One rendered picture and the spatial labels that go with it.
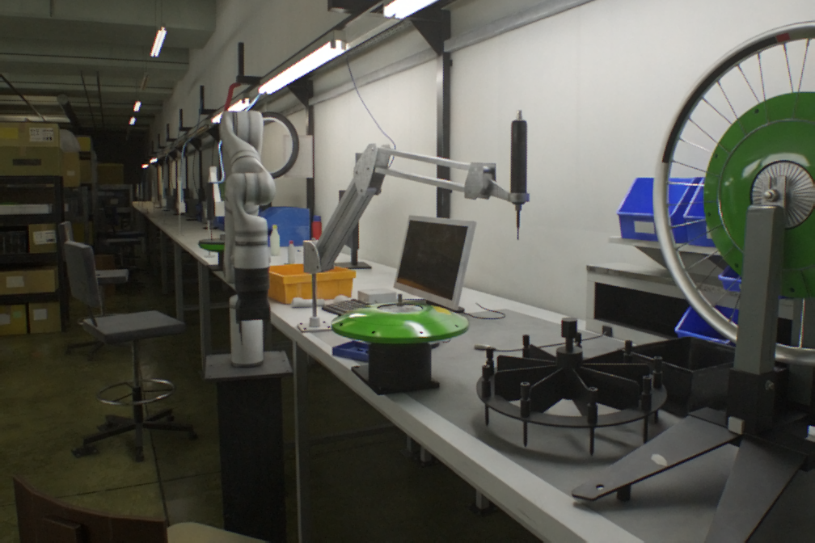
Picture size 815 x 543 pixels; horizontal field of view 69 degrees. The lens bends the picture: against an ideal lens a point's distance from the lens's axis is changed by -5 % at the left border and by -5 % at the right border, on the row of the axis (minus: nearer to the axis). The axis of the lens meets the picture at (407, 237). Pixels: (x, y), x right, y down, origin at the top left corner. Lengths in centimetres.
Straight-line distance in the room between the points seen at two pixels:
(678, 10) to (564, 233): 85
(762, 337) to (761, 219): 17
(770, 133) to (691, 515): 57
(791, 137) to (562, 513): 64
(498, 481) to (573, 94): 157
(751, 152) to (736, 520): 54
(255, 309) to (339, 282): 116
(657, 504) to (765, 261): 38
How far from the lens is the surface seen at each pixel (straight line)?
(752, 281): 102
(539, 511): 96
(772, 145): 107
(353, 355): 166
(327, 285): 250
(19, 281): 661
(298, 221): 477
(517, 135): 144
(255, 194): 135
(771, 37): 112
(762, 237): 101
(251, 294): 138
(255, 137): 163
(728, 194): 111
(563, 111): 234
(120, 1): 994
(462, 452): 112
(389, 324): 132
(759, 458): 100
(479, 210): 277
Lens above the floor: 137
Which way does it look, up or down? 5 degrees down
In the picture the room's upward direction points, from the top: straight up
